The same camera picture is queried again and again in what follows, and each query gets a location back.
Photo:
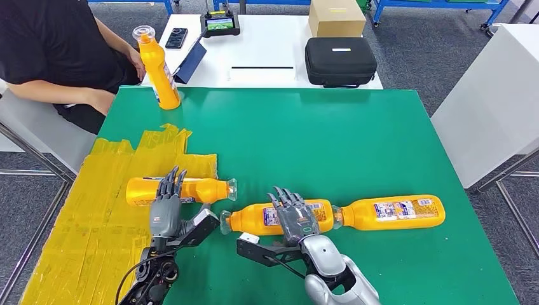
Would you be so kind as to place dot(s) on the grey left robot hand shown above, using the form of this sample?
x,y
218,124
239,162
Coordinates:
x,y
165,214

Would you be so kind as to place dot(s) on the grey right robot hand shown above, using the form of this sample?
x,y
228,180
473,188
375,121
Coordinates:
x,y
299,221

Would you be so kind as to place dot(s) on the orange detergent bottle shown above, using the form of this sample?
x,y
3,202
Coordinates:
x,y
396,212
162,80
202,189
252,221

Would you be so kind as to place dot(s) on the yellow plastic sheet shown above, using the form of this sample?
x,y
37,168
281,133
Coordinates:
x,y
84,235

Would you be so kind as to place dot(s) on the white side table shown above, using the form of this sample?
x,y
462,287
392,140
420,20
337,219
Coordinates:
x,y
33,134
484,105

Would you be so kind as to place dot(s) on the blue tablet cover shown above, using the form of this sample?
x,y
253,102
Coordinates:
x,y
191,63

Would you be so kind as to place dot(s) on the black carrying case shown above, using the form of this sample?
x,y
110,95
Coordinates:
x,y
341,63

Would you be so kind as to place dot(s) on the black smartphone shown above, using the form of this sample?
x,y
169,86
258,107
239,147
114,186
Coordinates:
x,y
177,38

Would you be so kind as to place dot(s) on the white desk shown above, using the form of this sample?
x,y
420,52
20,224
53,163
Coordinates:
x,y
261,42

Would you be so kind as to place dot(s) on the black remote controller with screen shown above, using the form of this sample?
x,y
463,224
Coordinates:
x,y
220,24

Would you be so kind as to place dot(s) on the brown cardboard box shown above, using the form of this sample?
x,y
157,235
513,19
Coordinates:
x,y
337,19

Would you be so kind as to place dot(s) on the person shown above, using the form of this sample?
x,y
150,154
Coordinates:
x,y
50,42

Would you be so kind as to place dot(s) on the blue metal rack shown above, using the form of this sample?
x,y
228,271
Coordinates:
x,y
442,3
168,5
273,1

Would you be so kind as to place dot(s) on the green plastic crate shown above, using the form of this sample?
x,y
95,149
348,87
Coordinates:
x,y
364,4

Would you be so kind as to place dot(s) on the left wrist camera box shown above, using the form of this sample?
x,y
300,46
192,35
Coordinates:
x,y
202,225

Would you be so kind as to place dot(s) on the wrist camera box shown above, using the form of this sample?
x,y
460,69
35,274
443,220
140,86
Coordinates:
x,y
202,225
252,248

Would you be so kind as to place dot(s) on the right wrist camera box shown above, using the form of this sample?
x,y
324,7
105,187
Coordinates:
x,y
252,248

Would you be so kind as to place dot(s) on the metal table frame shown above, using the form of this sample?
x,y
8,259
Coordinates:
x,y
518,219
38,158

